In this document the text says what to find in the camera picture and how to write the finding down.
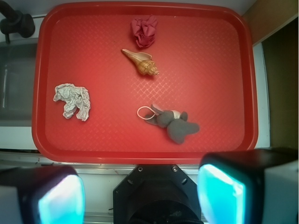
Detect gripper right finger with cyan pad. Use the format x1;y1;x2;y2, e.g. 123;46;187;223
197;147;299;224

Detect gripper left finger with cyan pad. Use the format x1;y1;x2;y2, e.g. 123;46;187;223
0;166;85;224

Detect crumpled white paper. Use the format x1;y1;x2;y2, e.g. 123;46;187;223
53;83;91;122

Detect crumpled red paper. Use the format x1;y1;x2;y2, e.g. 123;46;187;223
130;15;158;48

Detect grey plush elephant toy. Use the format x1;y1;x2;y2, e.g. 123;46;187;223
136;104;200;144

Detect stainless steel sink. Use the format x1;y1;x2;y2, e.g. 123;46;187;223
0;43;37;127

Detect red plastic tray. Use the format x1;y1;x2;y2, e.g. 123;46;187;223
32;2;258;164

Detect golden conch seashell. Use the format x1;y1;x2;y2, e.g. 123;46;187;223
121;49;159;76

